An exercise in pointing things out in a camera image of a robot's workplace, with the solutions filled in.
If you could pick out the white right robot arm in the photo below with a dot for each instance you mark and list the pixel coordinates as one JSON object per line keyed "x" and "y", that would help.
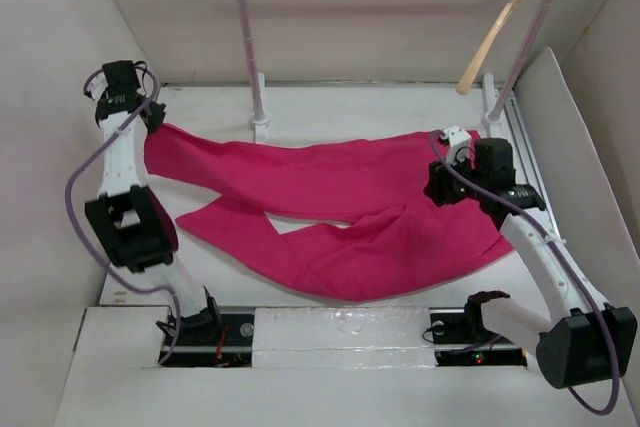
{"x": 585, "y": 338}

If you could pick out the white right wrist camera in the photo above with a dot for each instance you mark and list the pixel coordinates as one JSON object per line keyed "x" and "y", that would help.
{"x": 459, "y": 142}

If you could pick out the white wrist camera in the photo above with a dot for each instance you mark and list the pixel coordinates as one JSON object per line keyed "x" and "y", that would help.
{"x": 459, "y": 142}
{"x": 95, "y": 85}

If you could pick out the aluminium side rail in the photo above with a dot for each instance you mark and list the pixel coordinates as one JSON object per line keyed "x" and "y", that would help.
{"x": 527, "y": 165}

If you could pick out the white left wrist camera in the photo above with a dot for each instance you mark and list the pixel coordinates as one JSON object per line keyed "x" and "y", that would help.
{"x": 95, "y": 85}

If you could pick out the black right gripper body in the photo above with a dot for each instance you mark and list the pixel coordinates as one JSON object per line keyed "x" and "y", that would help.
{"x": 450, "y": 189}

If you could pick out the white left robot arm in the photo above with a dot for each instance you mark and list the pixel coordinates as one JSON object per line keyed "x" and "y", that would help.
{"x": 133, "y": 228}

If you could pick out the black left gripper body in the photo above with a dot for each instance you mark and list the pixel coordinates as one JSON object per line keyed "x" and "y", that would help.
{"x": 157, "y": 116}

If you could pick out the beige wooden hanger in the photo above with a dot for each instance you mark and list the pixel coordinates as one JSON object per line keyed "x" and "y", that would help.
{"x": 469, "y": 76}

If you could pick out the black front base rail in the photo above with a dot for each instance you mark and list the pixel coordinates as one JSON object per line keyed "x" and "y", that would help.
{"x": 368, "y": 338}

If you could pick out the pink trousers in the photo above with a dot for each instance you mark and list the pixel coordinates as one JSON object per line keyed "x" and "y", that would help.
{"x": 346, "y": 221}

